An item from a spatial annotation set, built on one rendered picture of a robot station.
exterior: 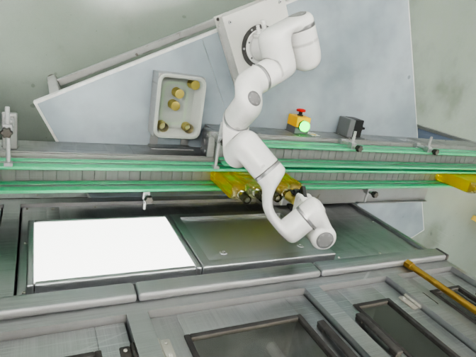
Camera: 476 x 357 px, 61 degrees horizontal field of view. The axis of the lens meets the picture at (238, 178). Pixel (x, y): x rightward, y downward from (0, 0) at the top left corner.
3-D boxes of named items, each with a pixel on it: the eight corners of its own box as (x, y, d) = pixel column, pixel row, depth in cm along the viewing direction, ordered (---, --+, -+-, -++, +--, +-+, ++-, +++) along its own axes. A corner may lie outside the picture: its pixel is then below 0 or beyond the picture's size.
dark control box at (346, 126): (334, 132, 187) (346, 137, 180) (338, 115, 184) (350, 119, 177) (348, 132, 191) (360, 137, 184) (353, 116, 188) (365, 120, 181)
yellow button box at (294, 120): (285, 128, 175) (294, 133, 168) (288, 111, 172) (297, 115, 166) (298, 129, 178) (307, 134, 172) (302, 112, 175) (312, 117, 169)
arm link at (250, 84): (244, 76, 125) (208, 97, 119) (261, 53, 112) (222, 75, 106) (270, 112, 125) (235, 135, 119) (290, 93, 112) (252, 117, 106)
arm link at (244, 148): (300, 139, 113) (278, 156, 126) (251, 81, 112) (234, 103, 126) (261, 174, 106) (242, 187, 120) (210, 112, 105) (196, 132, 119)
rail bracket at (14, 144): (2, 147, 128) (-4, 171, 109) (1, 94, 122) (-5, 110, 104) (20, 148, 130) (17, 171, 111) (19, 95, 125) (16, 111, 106)
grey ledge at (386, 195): (258, 197, 178) (271, 207, 168) (263, 178, 175) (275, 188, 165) (410, 193, 220) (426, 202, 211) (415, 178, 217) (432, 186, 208)
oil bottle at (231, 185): (209, 179, 153) (232, 202, 135) (211, 165, 151) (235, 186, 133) (222, 179, 155) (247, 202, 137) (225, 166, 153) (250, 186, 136)
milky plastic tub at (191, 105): (147, 131, 149) (153, 137, 142) (153, 69, 142) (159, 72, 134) (191, 133, 157) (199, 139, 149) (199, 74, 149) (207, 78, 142)
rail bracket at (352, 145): (335, 142, 173) (355, 152, 162) (339, 126, 171) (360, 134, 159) (342, 143, 175) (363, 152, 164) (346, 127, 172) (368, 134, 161)
